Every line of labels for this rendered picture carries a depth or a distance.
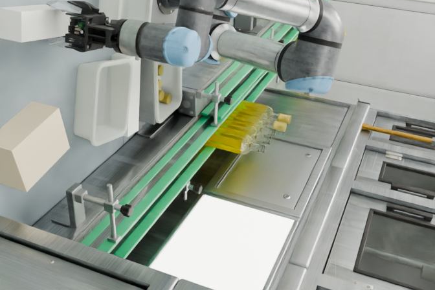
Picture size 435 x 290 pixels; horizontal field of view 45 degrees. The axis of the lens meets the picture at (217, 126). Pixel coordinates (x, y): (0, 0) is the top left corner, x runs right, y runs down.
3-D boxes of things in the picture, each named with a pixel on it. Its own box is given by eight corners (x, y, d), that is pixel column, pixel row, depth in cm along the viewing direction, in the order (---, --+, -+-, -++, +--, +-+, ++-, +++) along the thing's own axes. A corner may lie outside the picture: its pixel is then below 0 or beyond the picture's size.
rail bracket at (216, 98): (195, 123, 183) (228, 131, 179) (195, 79, 175) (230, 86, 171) (199, 119, 186) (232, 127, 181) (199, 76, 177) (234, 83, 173)
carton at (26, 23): (-3, 7, 106) (21, 11, 104) (71, 2, 127) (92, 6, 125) (-2, 37, 108) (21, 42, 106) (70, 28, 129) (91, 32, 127)
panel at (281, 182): (136, 284, 143) (254, 327, 132) (136, 276, 142) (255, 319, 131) (249, 134, 216) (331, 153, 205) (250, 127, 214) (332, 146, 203)
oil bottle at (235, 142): (191, 142, 185) (248, 156, 178) (191, 129, 182) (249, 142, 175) (198, 135, 190) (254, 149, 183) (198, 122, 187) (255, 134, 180)
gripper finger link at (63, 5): (35, -9, 109) (70, 10, 107) (54, -10, 115) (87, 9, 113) (32, 5, 111) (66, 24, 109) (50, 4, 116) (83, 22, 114)
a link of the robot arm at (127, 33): (155, 20, 109) (152, 59, 111) (135, 17, 110) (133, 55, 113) (136, 22, 102) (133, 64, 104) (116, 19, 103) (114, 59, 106)
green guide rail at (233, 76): (200, 96, 183) (222, 100, 180) (200, 93, 182) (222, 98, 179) (319, -18, 323) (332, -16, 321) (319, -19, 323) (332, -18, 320)
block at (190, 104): (177, 114, 184) (195, 118, 182) (177, 90, 180) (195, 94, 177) (181, 110, 187) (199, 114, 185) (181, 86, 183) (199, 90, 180)
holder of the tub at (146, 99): (134, 134, 172) (155, 139, 169) (129, 55, 158) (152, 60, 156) (158, 112, 186) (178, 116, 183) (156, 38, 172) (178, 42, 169)
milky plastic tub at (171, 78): (134, 120, 169) (158, 126, 166) (130, 55, 158) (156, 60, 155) (160, 98, 183) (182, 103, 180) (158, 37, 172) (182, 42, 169)
